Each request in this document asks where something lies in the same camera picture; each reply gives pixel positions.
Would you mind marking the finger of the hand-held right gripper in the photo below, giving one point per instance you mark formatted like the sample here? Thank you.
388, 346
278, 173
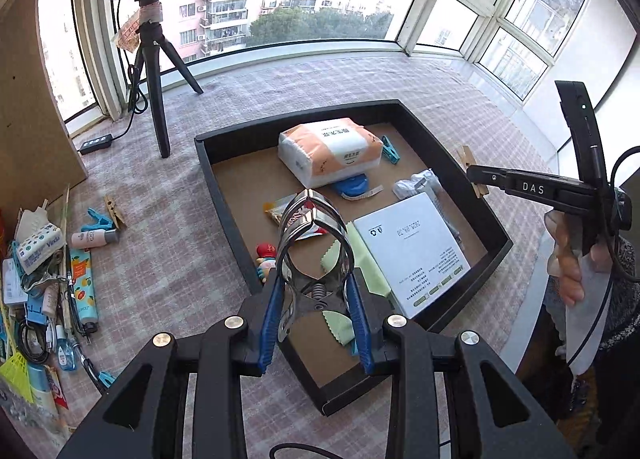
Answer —
492, 179

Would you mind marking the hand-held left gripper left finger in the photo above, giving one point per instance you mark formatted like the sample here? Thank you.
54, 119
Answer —
267, 324

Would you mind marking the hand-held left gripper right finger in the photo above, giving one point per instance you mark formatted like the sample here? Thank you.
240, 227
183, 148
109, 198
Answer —
361, 326

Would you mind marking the wooden clothespin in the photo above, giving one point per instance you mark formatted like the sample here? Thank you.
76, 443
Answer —
114, 211
467, 159

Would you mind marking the green cleaning cloth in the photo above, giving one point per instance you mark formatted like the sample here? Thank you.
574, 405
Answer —
367, 264

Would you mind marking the red blue toy figure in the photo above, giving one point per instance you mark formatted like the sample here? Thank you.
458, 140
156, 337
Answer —
266, 254

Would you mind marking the clear plastic bag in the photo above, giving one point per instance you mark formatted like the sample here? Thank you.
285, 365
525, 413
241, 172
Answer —
415, 184

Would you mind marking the white box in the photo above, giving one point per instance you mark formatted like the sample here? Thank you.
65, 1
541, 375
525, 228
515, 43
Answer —
410, 249

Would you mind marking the blue plastic clothespin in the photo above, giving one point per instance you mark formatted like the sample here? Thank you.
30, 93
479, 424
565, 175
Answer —
392, 149
105, 380
95, 221

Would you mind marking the orange snack packet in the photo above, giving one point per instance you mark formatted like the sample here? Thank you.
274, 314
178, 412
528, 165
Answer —
274, 213

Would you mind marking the blue tape measure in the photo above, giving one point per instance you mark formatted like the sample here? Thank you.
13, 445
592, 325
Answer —
352, 187

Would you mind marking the black cardboard tray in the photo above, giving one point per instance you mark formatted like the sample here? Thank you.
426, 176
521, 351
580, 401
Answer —
235, 184

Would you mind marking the orange white tissue pack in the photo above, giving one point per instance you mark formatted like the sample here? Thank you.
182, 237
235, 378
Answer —
325, 149

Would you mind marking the small blue clear bottle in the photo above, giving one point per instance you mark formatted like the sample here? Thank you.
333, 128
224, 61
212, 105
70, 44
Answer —
65, 354

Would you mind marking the bamboo stick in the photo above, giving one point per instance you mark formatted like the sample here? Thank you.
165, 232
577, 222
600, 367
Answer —
65, 209

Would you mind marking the person's right forearm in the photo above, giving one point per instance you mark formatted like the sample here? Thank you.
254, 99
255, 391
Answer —
620, 329

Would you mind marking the person's right hand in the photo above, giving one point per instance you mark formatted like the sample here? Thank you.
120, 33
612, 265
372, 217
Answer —
570, 274

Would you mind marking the fruit print tube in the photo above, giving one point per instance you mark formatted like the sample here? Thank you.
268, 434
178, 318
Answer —
82, 284

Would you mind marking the small white bottle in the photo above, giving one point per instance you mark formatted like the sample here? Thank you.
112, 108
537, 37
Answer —
92, 238

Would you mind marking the small pink bottle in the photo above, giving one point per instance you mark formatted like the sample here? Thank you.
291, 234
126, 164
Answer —
50, 300

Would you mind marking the blue card packet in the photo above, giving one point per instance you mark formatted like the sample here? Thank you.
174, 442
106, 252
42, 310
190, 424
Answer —
35, 313

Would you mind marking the dotted white tissue packet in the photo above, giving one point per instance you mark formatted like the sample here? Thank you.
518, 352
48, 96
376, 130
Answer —
37, 249

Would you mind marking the black tripod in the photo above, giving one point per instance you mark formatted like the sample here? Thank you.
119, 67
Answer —
160, 104

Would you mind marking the black inline controller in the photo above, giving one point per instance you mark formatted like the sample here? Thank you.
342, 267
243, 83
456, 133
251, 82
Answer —
95, 144

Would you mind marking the white round plug-in device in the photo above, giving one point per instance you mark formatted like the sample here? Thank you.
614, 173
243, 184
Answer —
32, 219

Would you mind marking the yellow packet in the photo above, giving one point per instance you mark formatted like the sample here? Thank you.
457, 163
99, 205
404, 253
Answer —
15, 374

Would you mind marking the large plywood board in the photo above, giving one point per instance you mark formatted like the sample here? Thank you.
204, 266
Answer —
25, 114

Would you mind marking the tan paper tag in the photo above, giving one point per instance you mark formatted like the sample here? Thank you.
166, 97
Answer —
127, 34

